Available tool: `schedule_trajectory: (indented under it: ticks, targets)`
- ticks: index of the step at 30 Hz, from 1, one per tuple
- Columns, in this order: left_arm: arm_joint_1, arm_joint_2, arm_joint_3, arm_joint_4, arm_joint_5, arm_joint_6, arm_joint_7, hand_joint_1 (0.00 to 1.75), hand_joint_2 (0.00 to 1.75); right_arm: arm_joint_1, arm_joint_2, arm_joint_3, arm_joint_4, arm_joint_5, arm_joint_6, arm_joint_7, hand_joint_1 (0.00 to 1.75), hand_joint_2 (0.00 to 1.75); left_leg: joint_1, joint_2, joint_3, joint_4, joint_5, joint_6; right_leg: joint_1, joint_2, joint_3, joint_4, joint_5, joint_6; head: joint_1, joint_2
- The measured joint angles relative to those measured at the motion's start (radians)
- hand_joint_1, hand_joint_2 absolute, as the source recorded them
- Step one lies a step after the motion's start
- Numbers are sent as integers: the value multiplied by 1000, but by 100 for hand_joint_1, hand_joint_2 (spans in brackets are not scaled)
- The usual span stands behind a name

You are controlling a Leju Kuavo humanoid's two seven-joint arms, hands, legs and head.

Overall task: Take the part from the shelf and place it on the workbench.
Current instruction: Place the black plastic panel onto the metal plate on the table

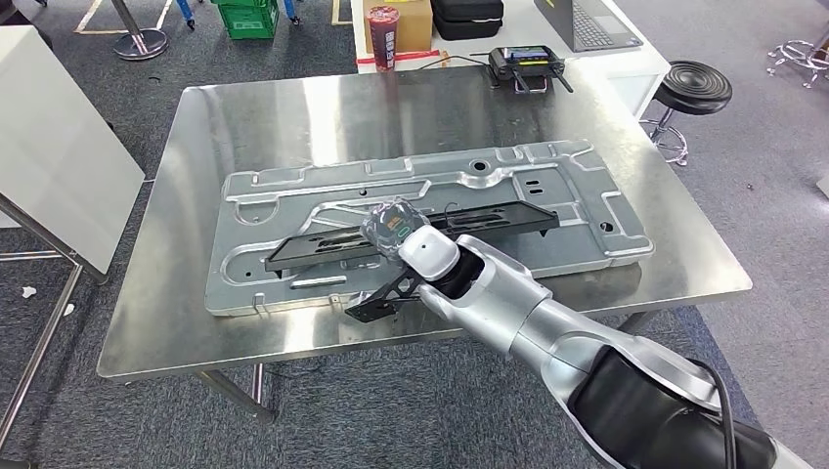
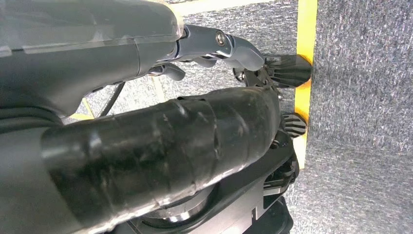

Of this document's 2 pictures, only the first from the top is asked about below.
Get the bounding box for chrome stanchion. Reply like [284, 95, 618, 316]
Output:
[107, 0, 171, 63]

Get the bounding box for black plastic panel part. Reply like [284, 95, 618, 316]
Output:
[264, 200, 561, 274]

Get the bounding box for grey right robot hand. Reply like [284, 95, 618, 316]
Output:
[360, 196, 434, 264]

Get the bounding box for white desk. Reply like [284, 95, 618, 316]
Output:
[349, 0, 673, 121]

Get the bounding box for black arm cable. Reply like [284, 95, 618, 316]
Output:
[686, 358, 740, 469]

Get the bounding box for black camera bracket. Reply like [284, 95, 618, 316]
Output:
[344, 265, 422, 325]

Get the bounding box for white table with steel legs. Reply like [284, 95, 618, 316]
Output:
[0, 25, 147, 454]

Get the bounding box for black round stool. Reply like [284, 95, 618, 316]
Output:
[639, 60, 734, 168]

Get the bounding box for brown cardboard box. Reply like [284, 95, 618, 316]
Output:
[362, 0, 434, 55]

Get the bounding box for black carry case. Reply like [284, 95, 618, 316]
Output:
[429, 0, 505, 42]

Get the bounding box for grey laptop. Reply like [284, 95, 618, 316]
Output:
[533, 0, 645, 55]

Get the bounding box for red tape strip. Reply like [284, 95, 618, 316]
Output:
[356, 50, 443, 67]

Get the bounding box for green plastic crate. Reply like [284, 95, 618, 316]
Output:
[210, 0, 281, 41]

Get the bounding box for black remote controller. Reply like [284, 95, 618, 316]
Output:
[487, 45, 576, 95]

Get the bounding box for chrome chair base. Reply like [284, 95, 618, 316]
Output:
[766, 28, 829, 89]

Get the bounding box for stainless steel workbench table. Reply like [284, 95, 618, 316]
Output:
[97, 61, 755, 425]

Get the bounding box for red drink cup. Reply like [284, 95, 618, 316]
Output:
[366, 5, 402, 72]

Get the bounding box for silver stamped metal panel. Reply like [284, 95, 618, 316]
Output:
[204, 139, 655, 319]

